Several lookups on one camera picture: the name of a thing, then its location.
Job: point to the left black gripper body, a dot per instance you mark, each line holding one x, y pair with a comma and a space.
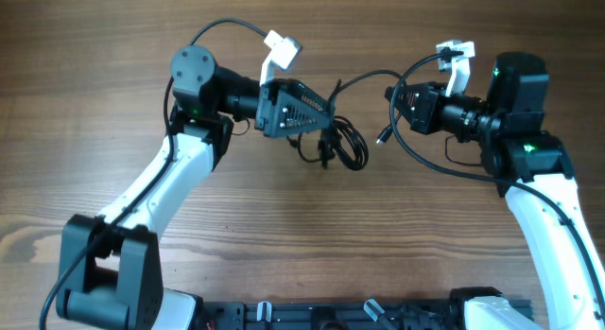
266, 103

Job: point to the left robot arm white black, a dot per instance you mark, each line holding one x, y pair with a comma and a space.
110, 269

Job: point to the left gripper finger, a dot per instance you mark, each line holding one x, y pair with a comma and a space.
299, 119
298, 94

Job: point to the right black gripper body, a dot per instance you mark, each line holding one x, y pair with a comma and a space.
434, 100

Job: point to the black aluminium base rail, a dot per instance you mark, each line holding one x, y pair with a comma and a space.
407, 315

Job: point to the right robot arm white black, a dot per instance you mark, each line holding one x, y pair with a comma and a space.
529, 167

